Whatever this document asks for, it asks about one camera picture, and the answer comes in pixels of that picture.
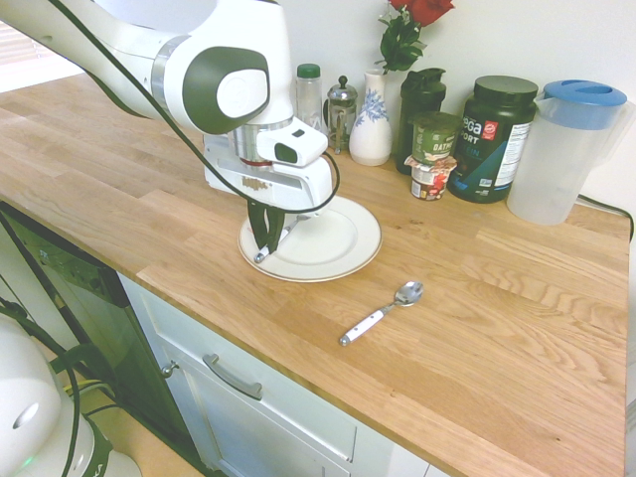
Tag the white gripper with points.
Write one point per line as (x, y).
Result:
(293, 191)

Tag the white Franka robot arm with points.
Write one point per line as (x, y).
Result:
(238, 30)

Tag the white plate gold rim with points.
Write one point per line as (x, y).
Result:
(338, 238)

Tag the glass french press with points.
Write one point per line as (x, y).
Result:
(342, 114)

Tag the white vase blue flowers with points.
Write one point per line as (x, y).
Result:
(370, 139)

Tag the clear bottle green cap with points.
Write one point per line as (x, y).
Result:
(309, 97)

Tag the red yogurt cup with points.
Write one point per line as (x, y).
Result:
(429, 181)

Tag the silver cabinet knob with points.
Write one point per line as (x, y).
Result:
(170, 368)

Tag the green oatmeal cup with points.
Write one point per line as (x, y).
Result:
(436, 139)

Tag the black shaker bottle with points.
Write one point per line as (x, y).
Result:
(412, 99)

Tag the black dishwasher front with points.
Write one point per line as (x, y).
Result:
(74, 278)

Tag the red roses bunch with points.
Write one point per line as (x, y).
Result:
(402, 40)

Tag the black Vega protein tub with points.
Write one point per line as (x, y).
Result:
(497, 149)

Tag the frosted pitcher blue lid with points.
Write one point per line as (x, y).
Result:
(556, 164)

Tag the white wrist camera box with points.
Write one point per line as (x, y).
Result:
(298, 146)

